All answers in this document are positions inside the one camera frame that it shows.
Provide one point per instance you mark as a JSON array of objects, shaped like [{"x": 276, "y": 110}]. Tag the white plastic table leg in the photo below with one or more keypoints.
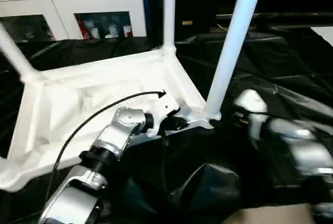
[
  {"x": 234, "y": 42},
  {"x": 169, "y": 11},
  {"x": 15, "y": 55},
  {"x": 6, "y": 173}
]

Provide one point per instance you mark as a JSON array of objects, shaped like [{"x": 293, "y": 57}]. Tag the white plastic table top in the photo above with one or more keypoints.
[{"x": 78, "y": 99}]

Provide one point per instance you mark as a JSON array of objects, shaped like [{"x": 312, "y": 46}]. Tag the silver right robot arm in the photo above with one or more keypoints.
[{"x": 302, "y": 146}]

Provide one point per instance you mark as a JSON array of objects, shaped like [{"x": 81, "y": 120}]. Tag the black table mat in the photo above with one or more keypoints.
[{"x": 270, "y": 78}]

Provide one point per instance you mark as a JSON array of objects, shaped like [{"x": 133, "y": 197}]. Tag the small yellow label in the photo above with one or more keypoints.
[{"x": 187, "y": 23}]

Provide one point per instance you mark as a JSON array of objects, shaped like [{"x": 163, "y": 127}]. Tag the white flat sheet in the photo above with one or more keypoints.
[{"x": 325, "y": 33}]

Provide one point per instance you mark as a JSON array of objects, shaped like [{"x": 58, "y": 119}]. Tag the white glass-door cabinet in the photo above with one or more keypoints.
[{"x": 67, "y": 3}]

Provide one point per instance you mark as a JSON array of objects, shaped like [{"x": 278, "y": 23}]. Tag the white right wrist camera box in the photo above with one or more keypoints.
[{"x": 251, "y": 103}]

